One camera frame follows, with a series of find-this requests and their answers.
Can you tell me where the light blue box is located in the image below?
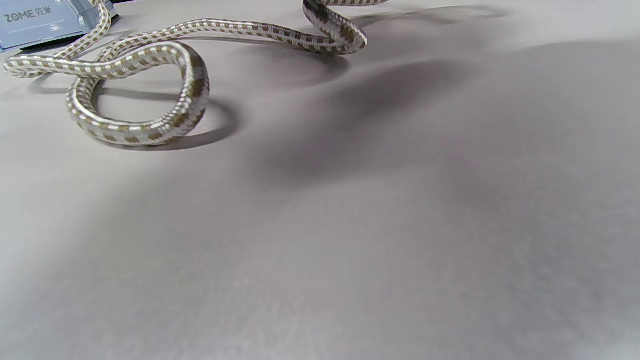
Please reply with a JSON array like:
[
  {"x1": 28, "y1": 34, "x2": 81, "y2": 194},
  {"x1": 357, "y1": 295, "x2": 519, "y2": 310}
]
[{"x1": 0, "y1": 0, "x2": 120, "y2": 53}]

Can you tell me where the white and brown braided cable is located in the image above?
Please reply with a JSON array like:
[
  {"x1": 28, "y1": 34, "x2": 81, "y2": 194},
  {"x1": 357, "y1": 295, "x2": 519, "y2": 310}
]
[{"x1": 3, "y1": 0, "x2": 391, "y2": 147}]

